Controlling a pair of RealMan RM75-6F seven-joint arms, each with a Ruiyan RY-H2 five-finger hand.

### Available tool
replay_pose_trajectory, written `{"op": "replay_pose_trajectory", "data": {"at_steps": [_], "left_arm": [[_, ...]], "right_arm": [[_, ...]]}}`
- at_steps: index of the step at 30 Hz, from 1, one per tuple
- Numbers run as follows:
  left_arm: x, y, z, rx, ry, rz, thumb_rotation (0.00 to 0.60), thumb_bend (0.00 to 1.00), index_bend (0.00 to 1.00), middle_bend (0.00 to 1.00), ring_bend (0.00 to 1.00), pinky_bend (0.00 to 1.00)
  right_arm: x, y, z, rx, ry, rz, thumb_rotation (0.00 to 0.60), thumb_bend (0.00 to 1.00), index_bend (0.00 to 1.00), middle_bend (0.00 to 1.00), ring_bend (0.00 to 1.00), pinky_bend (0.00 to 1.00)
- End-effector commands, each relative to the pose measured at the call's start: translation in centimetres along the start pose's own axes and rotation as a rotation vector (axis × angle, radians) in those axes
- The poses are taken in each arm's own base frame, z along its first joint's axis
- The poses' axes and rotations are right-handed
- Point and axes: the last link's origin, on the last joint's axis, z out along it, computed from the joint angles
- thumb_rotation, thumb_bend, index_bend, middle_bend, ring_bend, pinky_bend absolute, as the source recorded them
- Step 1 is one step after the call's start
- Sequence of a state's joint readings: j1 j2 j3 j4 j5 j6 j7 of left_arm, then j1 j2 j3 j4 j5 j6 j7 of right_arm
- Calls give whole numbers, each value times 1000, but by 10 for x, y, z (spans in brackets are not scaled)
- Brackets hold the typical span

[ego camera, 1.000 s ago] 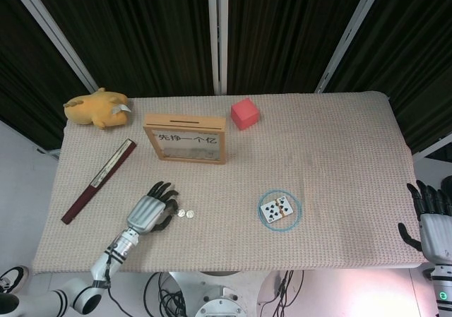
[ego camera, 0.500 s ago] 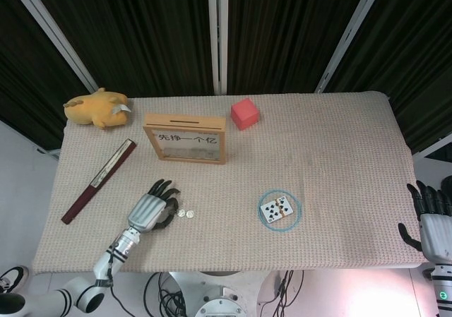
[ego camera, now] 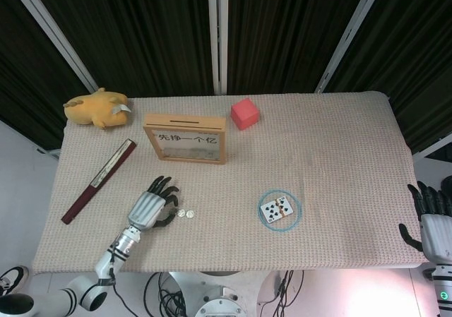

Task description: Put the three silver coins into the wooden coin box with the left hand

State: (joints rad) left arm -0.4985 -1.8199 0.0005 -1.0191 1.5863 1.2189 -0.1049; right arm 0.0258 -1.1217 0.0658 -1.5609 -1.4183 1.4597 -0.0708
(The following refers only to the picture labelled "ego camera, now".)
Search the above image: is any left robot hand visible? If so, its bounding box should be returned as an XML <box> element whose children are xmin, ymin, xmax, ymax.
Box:
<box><xmin>126</xmin><ymin>176</ymin><xmax>180</xmax><ymax>232</ymax></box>

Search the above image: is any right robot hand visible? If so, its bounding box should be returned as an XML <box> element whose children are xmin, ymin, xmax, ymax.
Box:
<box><xmin>398</xmin><ymin>181</ymin><xmax>452</xmax><ymax>263</ymax></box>

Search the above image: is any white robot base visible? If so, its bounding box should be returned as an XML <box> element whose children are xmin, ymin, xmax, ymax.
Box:
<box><xmin>165</xmin><ymin>270</ymin><xmax>271</xmax><ymax>317</ymax></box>

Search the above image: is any wooden glass money box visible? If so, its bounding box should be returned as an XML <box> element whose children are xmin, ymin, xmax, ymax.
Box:
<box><xmin>143</xmin><ymin>113</ymin><xmax>227</xmax><ymax>167</ymax></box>

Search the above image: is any dark red folded fan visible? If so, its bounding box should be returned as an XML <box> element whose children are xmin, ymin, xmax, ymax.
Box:
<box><xmin>61</xmin><ymin>138</ymin><xmax>138</xmax><ymax>225</ymax></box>

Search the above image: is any yellow plush toy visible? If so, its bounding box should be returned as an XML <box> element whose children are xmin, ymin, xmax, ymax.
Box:
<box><xmin>63</xmin><ymin>87</ymin><xmax>132</xmax><ymax>131</ymax></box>

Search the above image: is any playing card deck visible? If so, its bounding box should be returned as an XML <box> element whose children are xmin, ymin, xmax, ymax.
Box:
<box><xmin>259</xmin><ymin>196</ymin><xmax>295</xmax><ymax>223</ymax></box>

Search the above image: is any red cube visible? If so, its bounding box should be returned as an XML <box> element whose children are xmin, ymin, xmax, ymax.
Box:
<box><xmin>230</xmin><ymin>97</ymin><xmax>261</xmax><ymax>131</ymax></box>

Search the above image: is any pink woven table cloth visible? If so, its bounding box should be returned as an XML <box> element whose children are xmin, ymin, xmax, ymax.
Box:
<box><xmin>30</xmin><ymin>90</ymin><xmax>437</xmax><ymax>275</ymax></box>

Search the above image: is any black white sneaker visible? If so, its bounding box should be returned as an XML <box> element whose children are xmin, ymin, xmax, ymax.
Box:
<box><xmin>0</xmin><ymin>265</ymin><xmax>30</xmax><ymax>299</ymax></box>

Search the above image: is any black pleated curtain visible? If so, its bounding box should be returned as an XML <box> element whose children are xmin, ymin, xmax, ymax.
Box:
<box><xmin>0</xmin><ymin>0</ymin><xmax>452</xmax><ymax>155</ymax></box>

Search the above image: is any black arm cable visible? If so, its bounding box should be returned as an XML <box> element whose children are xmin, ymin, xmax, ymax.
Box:
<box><xmin>107</xmin><ymin>241</ymin><xmax>145</xmax><ymax>317</ymax></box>

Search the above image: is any black cable bundle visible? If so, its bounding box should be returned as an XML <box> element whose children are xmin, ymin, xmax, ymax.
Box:
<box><xmin>259</xmin><ymin>270</ymin><xmax>305</xmax><ymax>317</ymax></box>
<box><xmin>146</xmin><ymin>270</ymin><xmax>194</xmax><ymax>317</ymax></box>

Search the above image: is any blue ring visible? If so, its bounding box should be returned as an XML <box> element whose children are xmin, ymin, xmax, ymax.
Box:
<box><xmin>256</xmin><ymin>188</ymin><xmax>303</xmax><ymax>232</ymax></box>

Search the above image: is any white frame pole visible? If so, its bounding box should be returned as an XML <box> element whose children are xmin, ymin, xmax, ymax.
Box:
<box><xmin>207</xmin><ymin>0</ymin><xmax>230</xmax><ymax>95</ymax></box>
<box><xmin>6</xmin><ymin>0</ymin><xmax>99</xmax><ymax>92</ymax></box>
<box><xmin>314</xmin><ymin>0</ymin><xmax>393</xmax><ymax>92</ymax></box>

